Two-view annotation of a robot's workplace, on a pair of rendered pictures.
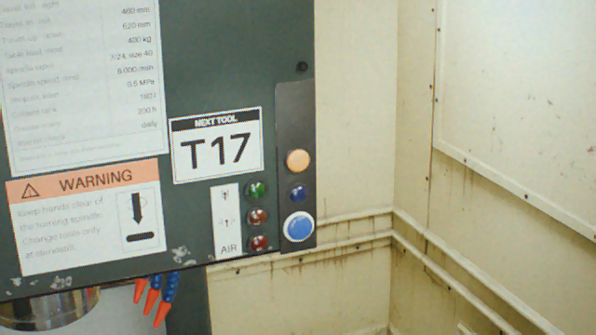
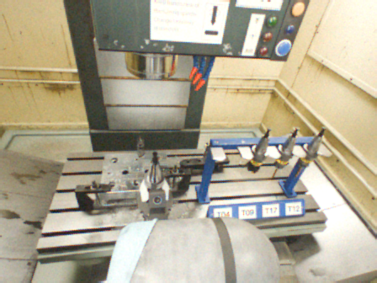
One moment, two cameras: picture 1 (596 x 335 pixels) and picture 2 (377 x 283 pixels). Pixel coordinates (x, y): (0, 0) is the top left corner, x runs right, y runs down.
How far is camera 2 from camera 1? 28 cm
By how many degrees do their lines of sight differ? 19
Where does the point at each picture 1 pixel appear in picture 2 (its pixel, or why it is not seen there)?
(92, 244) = (188, 30)
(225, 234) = (250, 42)
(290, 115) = not seen: outside the picture
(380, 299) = (261, 112)
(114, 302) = (172, 87)
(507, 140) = (350, 53)
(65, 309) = (161, 72)
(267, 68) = not seen: outside the picture
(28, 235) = (157, 16)
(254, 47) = not seen: outside the picture
